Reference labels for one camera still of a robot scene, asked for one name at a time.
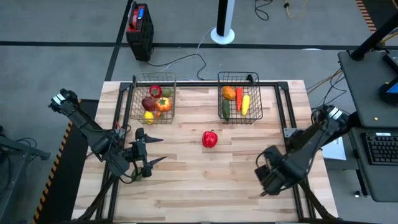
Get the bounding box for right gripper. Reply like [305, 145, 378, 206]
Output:
[254, 144, 307, 197]

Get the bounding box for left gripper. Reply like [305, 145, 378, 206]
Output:
[124, 127, 168, 179]

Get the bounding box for dark red apple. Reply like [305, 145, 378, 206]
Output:
[141, 96, 156, 112]

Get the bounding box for orange tomato green stem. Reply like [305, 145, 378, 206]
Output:
[155, 96, 173, 113]

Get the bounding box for red bell pepper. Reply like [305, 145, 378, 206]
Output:
[201, 129, 219, 149]

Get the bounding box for yellow corn cob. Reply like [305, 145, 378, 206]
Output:
[241, 94, 251, 116]

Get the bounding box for green cucumber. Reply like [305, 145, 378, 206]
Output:
[221, 98, 231, 121]

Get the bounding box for orange potato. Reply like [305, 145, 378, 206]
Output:
[221, 85, 237, 101]

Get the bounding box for white paper sheet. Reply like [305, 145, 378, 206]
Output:
[321, 136, 348, 162]

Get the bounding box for black hazard-striped floor mat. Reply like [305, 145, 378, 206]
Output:
[30, 98, 103, 224]

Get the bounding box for black keyboard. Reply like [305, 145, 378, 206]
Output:
[364, 131, 398, 166]

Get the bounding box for black red equipment case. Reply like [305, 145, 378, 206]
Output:
[125, 2, 155, 62]

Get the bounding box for grey side desk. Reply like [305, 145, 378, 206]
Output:
[337, 49, 398, 203]

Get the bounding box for white black pole stand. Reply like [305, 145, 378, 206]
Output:
[210, 0, 236, 45]

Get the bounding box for black blue desk device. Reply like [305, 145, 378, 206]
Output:
[377, 76, 398, 106]

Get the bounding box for black floor stand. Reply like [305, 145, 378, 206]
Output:
[0, 124, 52, 203]

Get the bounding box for bronze wire basket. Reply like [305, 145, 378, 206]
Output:
[129, 72, 177, 126]

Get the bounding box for black wire basket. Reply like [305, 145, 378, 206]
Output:
[217, 71, 264, 125]

